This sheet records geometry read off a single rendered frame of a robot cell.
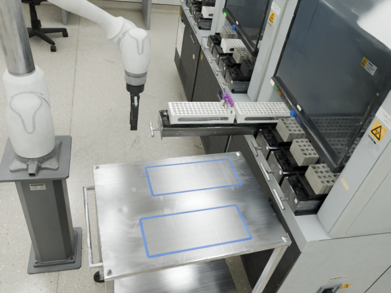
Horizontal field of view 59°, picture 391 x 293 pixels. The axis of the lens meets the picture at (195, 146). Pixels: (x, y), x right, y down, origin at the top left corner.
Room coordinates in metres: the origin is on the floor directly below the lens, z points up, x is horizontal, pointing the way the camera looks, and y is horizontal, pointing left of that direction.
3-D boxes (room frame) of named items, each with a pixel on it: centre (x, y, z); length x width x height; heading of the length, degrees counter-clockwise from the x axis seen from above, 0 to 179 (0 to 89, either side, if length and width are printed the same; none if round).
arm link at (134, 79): (1.21, 0.29, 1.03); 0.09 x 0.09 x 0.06
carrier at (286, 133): (1.28, -0.38, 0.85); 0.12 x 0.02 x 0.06; 20
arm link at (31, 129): (0.99, 0.64, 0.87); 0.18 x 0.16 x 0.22; 28
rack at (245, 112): (1.42, -0.29, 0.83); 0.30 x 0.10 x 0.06; 109
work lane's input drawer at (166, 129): (1.36, -0.12, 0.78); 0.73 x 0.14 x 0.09; 109
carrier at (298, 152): (1.14, -0.43, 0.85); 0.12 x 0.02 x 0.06; 19
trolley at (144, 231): (0.79, 0.00, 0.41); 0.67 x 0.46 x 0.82; 114
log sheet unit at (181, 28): (3.05, 0.34, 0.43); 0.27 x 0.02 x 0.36; 19
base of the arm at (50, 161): (0.97, 0.63, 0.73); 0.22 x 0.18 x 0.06; 19
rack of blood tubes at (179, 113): (1.31, 0.00, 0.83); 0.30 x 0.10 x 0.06; 110
